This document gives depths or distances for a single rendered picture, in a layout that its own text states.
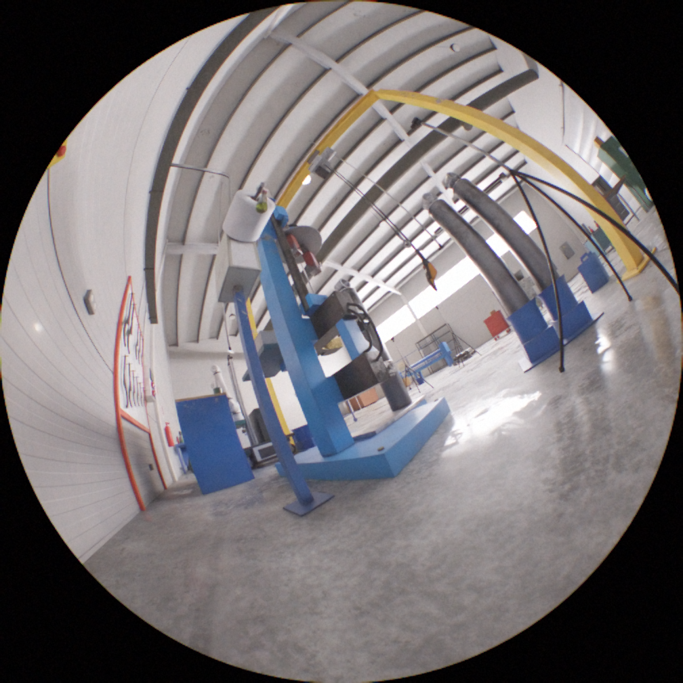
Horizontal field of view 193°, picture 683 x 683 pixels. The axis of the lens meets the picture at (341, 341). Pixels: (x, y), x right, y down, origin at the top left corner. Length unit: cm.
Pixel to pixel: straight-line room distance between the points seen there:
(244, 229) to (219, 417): 170
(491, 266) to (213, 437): 274
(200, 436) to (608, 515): 231
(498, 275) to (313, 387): 147
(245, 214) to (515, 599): 150
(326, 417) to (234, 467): 124
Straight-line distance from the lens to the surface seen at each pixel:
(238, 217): 125
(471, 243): 168
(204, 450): 214
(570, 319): 163
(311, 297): 146
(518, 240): 169
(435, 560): 45
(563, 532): 42
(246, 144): 688
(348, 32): 780
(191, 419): 218
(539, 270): 165
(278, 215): 229
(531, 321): 155
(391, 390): 186
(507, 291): 158
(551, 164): 226
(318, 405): 124
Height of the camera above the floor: 34
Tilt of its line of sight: 18 degrees up
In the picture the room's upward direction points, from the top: 24 degrees counter-clockwise
